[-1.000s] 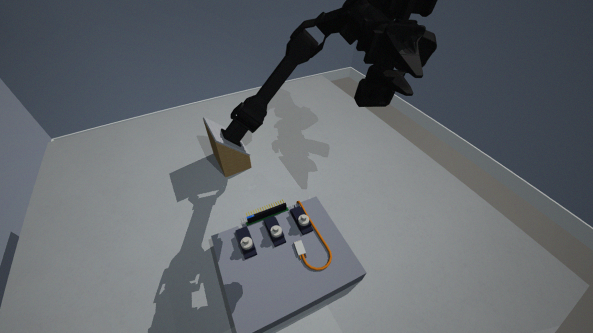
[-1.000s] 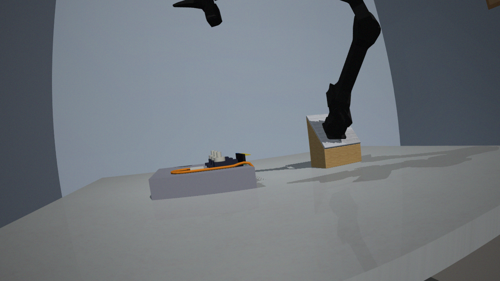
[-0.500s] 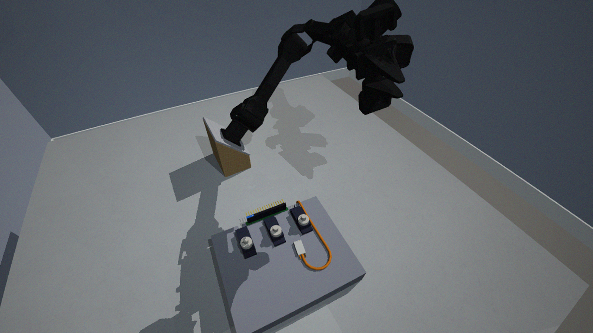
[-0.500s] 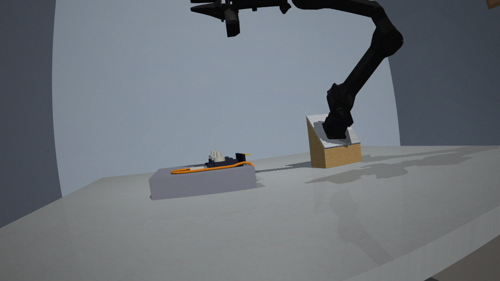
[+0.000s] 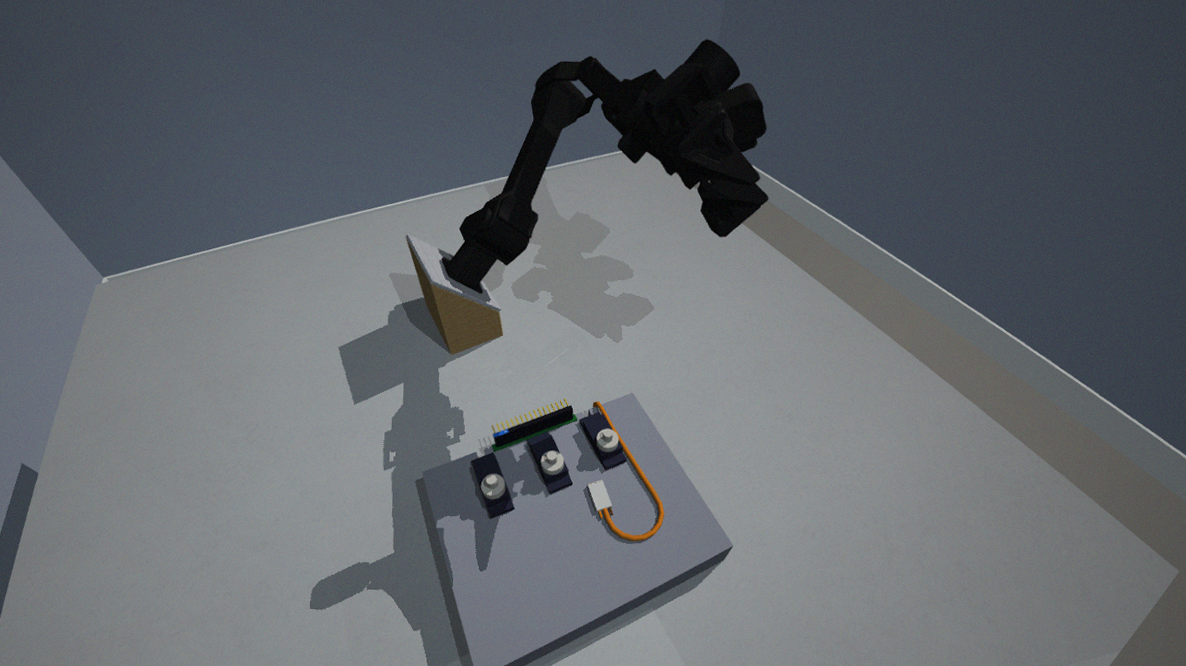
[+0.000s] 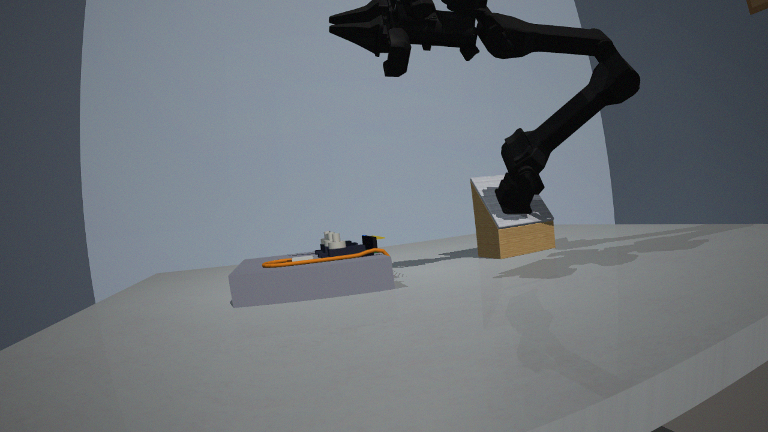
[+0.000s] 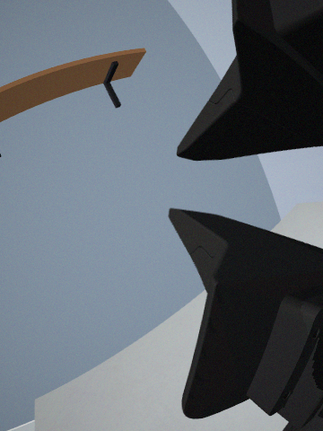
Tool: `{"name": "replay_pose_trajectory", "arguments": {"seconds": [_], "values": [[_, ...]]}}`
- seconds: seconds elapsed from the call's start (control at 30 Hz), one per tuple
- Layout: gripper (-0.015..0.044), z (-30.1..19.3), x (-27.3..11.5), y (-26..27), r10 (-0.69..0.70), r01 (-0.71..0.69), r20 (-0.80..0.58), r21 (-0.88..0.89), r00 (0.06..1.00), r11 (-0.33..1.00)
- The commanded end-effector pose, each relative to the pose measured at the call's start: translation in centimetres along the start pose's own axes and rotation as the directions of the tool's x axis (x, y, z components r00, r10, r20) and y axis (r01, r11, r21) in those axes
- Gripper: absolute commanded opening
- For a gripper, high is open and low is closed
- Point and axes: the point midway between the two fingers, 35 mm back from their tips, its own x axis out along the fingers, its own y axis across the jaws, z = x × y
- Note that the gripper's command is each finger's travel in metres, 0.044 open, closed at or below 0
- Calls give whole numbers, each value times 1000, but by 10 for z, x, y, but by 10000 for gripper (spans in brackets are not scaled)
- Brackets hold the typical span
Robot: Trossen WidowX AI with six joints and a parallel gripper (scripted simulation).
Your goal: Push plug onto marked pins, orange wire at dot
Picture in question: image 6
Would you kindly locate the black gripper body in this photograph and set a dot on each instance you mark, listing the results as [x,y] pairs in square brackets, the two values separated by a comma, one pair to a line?
[397,39]

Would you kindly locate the black pin header strip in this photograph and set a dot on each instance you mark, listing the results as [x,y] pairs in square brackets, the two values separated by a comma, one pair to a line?
[370,242]

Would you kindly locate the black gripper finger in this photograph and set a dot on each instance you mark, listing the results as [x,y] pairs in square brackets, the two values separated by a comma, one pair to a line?
[365,34]
[362,14]

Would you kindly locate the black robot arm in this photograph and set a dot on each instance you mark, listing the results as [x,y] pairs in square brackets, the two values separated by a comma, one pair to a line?
[525,154]

